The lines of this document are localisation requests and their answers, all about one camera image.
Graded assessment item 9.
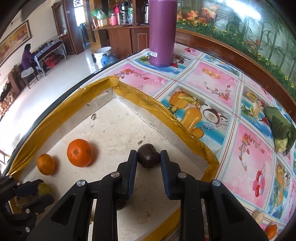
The purple thermos bottle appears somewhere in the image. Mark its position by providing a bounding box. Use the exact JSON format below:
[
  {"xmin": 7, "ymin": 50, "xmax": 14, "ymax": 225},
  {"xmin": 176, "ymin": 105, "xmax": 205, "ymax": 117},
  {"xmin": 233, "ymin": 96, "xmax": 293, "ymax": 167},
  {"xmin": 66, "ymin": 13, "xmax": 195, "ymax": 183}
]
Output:
[{"xmin": 148, "ymin": 0, "xmax": 179, "ymax": 68}]

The wooden cabinet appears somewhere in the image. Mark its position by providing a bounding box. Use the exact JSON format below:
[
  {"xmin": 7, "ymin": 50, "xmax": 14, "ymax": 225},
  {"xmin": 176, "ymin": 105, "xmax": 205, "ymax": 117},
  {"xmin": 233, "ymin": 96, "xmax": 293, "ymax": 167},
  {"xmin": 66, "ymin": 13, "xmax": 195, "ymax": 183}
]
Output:
[{"xmin": 92, "ymin": 23, "xmax": 151, "ymax": 70}]

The fruit print tablecloth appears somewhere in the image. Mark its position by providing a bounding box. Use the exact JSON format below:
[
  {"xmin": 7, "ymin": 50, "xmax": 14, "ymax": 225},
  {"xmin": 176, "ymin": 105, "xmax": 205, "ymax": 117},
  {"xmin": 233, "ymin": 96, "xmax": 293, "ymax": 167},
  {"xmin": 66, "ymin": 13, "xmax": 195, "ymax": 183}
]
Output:
[{"xmin": 81, "ymin": 43, "xmax": 296, "ymax": 241}]

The steel kettle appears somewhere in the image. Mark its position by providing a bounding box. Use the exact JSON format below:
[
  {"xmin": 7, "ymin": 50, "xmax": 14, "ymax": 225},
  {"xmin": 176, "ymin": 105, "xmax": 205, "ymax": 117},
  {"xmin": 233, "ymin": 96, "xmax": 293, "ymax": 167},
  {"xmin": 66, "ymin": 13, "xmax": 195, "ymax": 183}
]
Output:
[{"xmin": 141, "ymin": 3, "xmax": 150, "ymax": 24}]

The bamboo flower glass display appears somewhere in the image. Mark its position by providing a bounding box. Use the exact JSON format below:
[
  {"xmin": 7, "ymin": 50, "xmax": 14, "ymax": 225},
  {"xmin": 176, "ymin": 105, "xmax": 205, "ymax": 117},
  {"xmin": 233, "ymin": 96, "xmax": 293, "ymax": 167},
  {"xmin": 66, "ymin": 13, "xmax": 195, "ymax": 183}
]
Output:
[{"xmin": 175, "ymin": 0, "xmax": 296, "ymax": 95}]

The white foam tray yellow tape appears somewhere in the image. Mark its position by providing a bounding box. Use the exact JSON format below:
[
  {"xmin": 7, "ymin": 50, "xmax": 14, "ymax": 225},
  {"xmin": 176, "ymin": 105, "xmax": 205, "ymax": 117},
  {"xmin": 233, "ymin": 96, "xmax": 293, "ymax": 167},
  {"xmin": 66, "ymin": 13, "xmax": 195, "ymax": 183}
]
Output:
[{"xmin": 7, "ymin": 76, "xmax": 220, "ymax": 241}]

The black silver vacuum flask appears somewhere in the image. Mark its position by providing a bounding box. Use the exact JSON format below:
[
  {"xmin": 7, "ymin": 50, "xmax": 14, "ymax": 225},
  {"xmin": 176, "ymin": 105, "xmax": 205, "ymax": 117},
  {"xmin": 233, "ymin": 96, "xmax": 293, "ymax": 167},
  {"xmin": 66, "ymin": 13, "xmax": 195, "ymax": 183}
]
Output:
[{"xmin": 119, "ymin": 1, "xmax": 129, "ymax": 24}]

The orange mandarin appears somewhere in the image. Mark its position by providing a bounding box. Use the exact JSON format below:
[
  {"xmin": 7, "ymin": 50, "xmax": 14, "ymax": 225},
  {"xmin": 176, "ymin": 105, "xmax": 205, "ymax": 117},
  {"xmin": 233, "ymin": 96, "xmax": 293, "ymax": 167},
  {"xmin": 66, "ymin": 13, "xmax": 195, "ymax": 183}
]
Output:
[
  {"xmin": 264, "ymin": 224, "xmax": 278, "ymax": 240},
  {"xmin": 67, "ymin": 138, "xmax": 94, "ymax": 167},
  {"xmin": 37, "ymin": 153, "xmax": 56, "ymax": 176}
]

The wooden chair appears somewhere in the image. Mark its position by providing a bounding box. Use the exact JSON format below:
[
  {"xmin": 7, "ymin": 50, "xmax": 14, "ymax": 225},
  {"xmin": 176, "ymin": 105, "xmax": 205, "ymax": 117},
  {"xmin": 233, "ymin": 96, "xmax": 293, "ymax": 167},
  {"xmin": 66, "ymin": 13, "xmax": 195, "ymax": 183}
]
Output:
[{"xmin": 13, "ymin": 64, "xmax": 39, "ymax": 90}]

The green plum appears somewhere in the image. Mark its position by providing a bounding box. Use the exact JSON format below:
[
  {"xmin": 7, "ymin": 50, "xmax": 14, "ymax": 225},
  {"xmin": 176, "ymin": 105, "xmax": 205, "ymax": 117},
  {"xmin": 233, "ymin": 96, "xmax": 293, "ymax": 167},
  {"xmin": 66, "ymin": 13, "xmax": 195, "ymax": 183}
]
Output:
[{"xmin": 38, "ymin": 183, "xmax": 53, "ymax": 196}]

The framed wall painting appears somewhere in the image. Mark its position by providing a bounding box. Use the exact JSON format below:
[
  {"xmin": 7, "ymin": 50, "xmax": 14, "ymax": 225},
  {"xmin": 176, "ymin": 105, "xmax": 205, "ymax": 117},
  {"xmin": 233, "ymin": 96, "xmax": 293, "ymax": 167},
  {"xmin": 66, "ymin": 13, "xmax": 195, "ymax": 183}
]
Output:
[{"xmin": 0, "ymin": 20, "xmax": 32, "ymax": 68}]

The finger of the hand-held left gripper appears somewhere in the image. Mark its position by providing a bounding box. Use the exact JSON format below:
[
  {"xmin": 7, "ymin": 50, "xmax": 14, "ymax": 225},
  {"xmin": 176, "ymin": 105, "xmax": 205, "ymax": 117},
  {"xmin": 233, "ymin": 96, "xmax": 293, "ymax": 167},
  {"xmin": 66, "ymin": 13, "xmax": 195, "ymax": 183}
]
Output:
[
  {"xmin": 17, "ymin": 179, "xmax": 45, "ymax": 198},
  {"xmin": 21, "ymin": 194, "xmax": 55, "ymax": 216}
]

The table with dark cloth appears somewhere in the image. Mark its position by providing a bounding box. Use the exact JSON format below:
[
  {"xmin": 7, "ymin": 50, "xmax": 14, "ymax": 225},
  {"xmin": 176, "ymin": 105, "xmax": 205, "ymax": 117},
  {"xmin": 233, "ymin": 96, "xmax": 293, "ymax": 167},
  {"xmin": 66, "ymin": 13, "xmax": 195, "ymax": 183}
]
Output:
[{"xmin": 34, "ymin": 39, "xmax": 68, "ymax": 75}]

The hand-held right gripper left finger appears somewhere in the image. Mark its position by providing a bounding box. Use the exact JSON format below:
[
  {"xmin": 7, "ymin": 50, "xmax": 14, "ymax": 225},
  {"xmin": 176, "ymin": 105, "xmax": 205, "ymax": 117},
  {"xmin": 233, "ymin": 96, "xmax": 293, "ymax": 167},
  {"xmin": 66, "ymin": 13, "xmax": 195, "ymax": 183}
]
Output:
[{"xmin": 25, "ymin": 149, "xmax": 139, "ymax": 241}]

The dark purple passion fruit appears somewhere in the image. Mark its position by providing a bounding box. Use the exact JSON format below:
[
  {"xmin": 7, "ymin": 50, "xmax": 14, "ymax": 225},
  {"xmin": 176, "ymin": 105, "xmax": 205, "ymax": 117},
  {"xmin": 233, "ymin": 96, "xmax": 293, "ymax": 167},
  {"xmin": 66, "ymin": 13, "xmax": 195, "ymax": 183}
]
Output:
[
  {"xmin": 137, "ymin": 143, "xmax": 161, "ymax": 169},
  {"xmin": 116, "ymin": 199, "xmax": 129, "ymax": 211}
]

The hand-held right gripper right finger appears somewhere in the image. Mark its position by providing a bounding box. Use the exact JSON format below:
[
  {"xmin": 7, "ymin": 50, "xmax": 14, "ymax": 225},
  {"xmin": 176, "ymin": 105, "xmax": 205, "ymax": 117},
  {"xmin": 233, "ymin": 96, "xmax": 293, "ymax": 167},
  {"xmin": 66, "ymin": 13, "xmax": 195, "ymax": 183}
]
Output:
[{"xmin": 160, "ymin": 149, "xmax": 270, "ymax": 241}]

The blue water jug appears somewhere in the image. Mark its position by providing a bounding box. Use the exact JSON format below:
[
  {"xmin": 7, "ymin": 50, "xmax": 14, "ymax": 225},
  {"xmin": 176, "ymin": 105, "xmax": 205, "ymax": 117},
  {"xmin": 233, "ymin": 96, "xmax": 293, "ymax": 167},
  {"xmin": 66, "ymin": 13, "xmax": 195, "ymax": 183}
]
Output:
[{"xmin": 100, "ymin": 54, "xmax": 116, "ymax": 68}]

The white plastic bucket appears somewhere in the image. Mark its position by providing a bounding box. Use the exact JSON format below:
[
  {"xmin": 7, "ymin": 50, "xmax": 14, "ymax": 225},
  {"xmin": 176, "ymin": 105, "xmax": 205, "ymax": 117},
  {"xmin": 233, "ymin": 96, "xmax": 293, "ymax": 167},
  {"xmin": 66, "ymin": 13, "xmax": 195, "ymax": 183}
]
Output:
[{"xmin": 94, "ymin": 47, "xmax": 112, "ymax": 67}]

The beige cube piece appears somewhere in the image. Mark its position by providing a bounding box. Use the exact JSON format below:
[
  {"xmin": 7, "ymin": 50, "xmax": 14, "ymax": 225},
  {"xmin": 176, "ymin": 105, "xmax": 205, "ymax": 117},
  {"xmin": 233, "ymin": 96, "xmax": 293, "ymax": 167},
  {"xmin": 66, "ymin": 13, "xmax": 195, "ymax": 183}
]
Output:
[{"xmin": 251, "ymin": 211, "xmax": 265, "ymax": 225}]

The green bag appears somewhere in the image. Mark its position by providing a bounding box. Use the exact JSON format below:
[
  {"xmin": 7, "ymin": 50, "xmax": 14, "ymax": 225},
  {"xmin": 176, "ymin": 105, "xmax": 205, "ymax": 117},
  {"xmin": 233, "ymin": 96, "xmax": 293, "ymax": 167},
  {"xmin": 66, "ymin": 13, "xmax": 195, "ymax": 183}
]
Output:
[{"xmin": 91, "ymin": 9, "xmax": 109, "ymax": 20}]

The wooden door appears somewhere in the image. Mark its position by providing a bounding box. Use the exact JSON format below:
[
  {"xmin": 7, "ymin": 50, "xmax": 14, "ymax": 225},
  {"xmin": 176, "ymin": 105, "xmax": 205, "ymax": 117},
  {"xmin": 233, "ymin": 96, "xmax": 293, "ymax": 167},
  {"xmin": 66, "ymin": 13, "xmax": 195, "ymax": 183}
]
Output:
[{"xmin": 52, "ymin": 2, "xmax": 85, "ymax": 55}]

